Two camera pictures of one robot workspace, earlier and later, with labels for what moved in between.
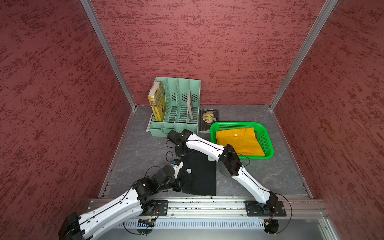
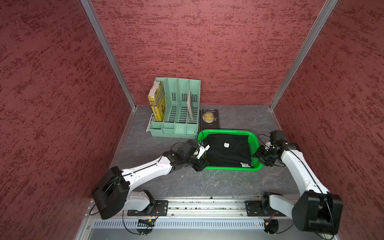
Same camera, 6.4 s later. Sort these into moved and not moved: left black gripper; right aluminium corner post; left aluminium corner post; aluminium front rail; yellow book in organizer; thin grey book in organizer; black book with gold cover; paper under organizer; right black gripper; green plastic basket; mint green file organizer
Moved: left black gripper; right black gripper; green plastic basket
Not moved: left aluminium corner post; yellow book in organizer; thin grey book in organizer; paper under organizer; mint green file organizer; aluminium front rail; black book with gold cover; right aluminium corner post
